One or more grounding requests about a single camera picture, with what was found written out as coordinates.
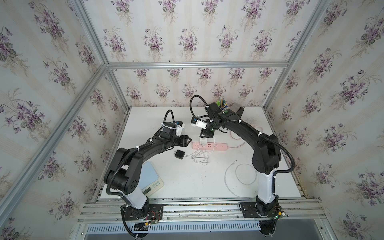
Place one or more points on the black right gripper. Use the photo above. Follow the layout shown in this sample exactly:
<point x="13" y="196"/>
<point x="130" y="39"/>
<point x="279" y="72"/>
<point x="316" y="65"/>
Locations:
<point x="205" y="133"/>

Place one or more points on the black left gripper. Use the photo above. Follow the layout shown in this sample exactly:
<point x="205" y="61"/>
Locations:
<point x="183" y="141"/>

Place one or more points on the white USB charger adapter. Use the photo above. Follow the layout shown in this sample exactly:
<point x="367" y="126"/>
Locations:
<point x="203" y="142"/>

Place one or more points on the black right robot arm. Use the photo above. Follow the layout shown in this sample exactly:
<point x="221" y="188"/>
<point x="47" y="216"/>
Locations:
<point x="269" y="159"/>

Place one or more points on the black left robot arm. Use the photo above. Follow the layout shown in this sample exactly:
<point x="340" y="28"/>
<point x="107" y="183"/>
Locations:
<point x="123" y="174"/>

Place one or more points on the near blue electronic scale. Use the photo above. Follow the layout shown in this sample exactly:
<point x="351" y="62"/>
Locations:
<point x="150" y="182"/>

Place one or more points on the pink power strip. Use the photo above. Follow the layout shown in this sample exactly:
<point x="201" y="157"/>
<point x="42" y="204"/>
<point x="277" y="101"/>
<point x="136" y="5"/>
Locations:
<point x="210" y="146"/>

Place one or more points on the black USB charger adapter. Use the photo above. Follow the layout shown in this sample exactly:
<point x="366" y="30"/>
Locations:
<point x="179" y="154"/>

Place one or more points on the pens and markers bundle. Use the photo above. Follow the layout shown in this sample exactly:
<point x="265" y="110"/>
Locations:
<point x="222" y="104"/>

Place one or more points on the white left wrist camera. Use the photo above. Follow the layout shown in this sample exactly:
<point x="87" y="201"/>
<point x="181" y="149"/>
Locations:
<point x="179" y="128"/>

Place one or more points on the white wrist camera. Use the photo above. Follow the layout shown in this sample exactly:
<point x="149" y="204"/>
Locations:
<point x="197" y="122"/>
<point x="179" y="128"/>

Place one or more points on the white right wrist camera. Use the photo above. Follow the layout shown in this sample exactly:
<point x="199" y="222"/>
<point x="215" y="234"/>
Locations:
<point x="197" y="122"/>

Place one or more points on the aluminium enclosure frame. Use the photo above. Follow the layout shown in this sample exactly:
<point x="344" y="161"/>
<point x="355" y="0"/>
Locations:
<point x="52" y="50"/>

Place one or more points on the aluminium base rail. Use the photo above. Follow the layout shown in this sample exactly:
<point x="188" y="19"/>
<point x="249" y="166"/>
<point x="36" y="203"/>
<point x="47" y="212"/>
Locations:
<point x="195" y="216"/>

